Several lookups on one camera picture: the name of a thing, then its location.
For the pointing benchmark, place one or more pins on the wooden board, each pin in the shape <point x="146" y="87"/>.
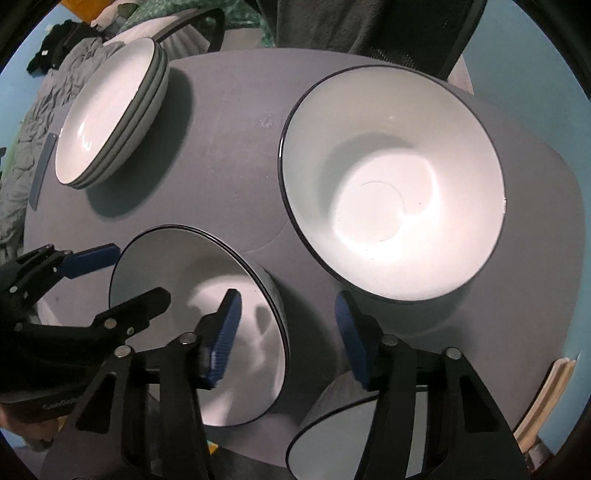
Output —
<point x="549" y="397"/>

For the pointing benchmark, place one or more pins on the wooden louvred wardrobe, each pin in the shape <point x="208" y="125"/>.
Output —
<point x="74" y="3"/>

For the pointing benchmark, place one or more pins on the dark smartphone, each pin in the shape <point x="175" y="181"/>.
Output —
<point x="44" y="168"/>

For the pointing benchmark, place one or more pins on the green checked cloth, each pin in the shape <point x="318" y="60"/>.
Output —
<point x="152" y="9"/>

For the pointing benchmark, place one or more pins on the light grey bed sheet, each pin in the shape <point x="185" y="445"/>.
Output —
<point x="182" y="42"/>

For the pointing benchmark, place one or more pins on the person's left hand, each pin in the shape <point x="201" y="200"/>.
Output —
<point x="23" y="434"/>

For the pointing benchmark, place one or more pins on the grey duvet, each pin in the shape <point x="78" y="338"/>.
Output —
<point x="27" y="138"/>

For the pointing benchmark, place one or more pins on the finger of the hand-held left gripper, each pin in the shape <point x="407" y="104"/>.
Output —
<point x="90" y="261"/>
<point x="136" y="309"/>

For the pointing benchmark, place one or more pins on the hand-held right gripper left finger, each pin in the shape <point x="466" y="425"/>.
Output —
<point x="226" y="337"/>

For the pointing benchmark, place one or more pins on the black mesh office chair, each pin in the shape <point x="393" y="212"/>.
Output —
<point x="194" y="23"/>

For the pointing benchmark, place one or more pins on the white bowl dark rim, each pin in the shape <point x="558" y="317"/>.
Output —
<point x="332" y="443"/>
<point x="392" y="198"/>
<point x="184" y="277"/>

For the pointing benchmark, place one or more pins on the black clothes pile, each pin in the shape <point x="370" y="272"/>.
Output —
<point x="51" y="46"/>

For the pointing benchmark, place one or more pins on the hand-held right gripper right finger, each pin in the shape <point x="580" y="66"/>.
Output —
<point x="351" y="341"/>

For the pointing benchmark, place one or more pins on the dark grey fleece robe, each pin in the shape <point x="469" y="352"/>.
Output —
<point x="369" y="27"/>

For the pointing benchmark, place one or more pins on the beige pillow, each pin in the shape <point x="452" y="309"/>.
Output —
<point x="108" y="14"/>

